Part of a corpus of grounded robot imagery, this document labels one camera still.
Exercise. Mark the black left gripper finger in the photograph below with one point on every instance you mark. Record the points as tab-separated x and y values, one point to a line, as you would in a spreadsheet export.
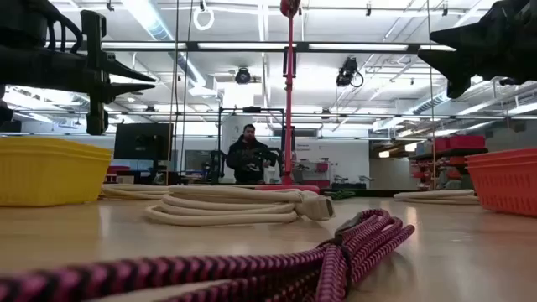
123	73
126	91

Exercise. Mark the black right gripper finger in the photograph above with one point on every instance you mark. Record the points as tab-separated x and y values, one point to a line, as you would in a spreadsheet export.
474	38
453	63

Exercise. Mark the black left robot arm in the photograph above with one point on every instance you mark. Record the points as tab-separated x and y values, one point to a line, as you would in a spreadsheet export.
21	17

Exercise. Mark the black monitor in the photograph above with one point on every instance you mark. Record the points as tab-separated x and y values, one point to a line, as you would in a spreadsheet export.
142	140

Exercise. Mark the shelf with red bins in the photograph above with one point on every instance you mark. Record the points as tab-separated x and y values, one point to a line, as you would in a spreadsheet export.
461	142

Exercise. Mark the yellow plastic basket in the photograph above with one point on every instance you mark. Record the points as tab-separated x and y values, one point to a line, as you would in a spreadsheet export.
50	176

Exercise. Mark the orange plastic basket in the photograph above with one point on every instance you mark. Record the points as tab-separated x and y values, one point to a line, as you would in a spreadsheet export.
507	184

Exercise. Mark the person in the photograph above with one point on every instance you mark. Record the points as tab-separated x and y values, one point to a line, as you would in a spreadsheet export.
245	159

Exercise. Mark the red desk lamp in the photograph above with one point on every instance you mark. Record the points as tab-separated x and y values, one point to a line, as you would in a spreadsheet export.
289	126

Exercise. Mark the black hanging ceiling camera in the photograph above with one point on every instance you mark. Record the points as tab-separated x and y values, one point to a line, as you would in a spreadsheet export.
242	76
347	71

